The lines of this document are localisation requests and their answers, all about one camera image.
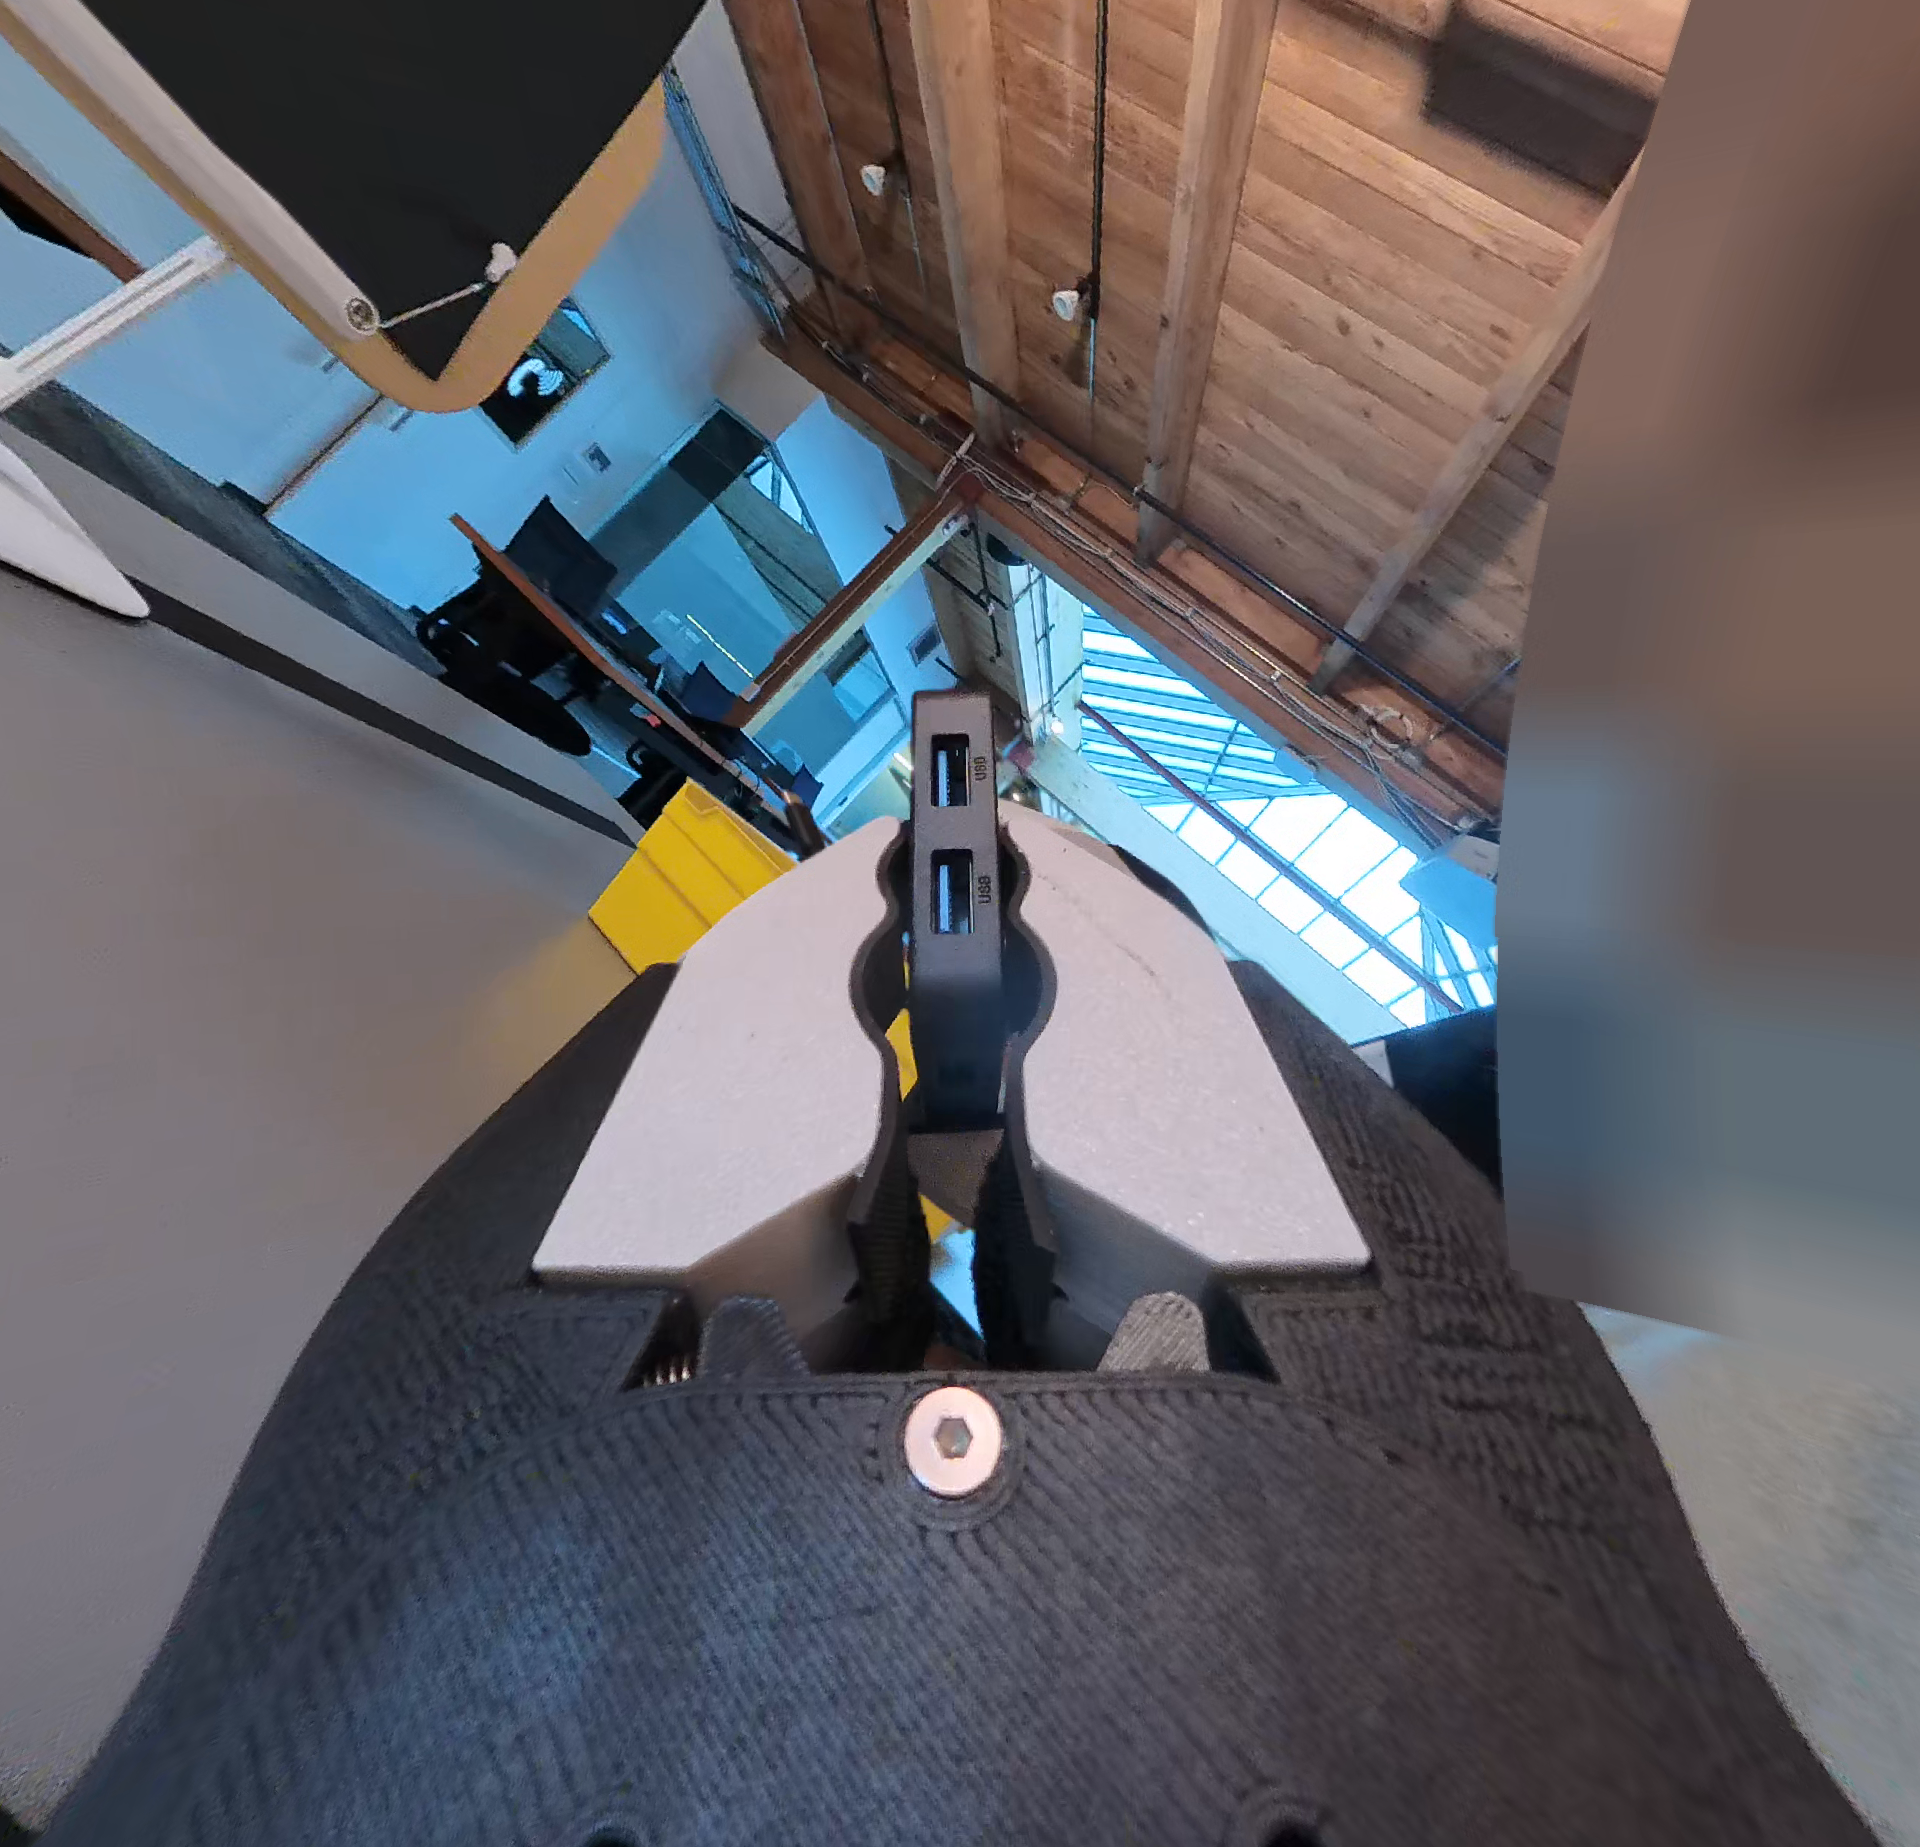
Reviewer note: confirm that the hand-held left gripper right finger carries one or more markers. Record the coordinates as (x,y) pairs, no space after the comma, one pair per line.
(1185,1112)

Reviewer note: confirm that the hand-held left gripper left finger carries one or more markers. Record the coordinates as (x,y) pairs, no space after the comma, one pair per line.
(706,1112)

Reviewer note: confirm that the yellow plastic bin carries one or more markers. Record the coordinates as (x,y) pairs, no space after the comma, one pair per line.
(682,878)

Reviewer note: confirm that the black square hdmi adapter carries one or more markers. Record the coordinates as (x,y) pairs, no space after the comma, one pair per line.
(953,978)

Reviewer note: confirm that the black office chair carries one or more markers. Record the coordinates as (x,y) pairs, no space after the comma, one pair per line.
(502,663)

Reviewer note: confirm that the wooden desk with black legs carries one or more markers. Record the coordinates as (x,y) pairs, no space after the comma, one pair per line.
(555,632)

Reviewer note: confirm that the black desk monitor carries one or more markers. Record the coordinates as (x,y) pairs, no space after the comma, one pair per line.
(558,554)

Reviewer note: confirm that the black phone sign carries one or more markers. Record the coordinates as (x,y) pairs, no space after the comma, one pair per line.
(543,374)

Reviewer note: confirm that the black board with tan edge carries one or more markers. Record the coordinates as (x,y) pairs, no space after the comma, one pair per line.
(376,78)

